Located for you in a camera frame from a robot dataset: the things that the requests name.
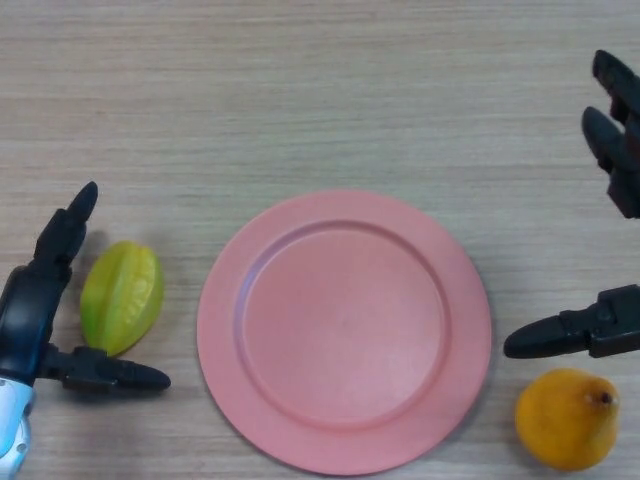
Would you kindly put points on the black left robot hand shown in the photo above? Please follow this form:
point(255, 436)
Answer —
point(27, 320)

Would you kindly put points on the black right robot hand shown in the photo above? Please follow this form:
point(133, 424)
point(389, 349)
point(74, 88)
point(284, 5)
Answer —
point(617, 325)

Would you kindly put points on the yellow-green starfruit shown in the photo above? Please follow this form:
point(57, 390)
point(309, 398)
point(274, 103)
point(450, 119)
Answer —
point(122, 300)

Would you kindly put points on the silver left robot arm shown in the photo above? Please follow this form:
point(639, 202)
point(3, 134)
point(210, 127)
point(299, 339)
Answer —
point(14, 415)

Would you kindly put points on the pink round plate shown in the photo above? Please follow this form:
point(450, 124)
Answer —
point(345, 330)

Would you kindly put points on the orange pear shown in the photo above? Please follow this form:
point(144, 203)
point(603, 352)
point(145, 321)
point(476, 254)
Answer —
point(562, 425)

